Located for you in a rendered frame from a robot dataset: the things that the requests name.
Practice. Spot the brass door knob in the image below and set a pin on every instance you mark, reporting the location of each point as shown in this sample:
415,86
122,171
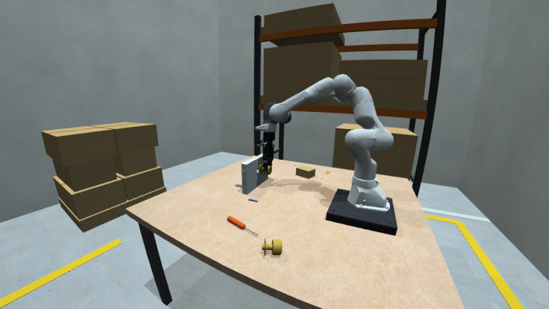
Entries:
276,247
261,170

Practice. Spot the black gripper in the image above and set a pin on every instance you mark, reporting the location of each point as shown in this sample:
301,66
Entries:
268,149

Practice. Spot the orange-handled screwdriver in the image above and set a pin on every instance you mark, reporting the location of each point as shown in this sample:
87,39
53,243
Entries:
238,223

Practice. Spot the tan rectangular box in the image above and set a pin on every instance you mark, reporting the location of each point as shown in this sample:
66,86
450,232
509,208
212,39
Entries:
305,172

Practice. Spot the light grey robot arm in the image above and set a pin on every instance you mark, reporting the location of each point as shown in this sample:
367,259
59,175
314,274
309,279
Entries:
365,193

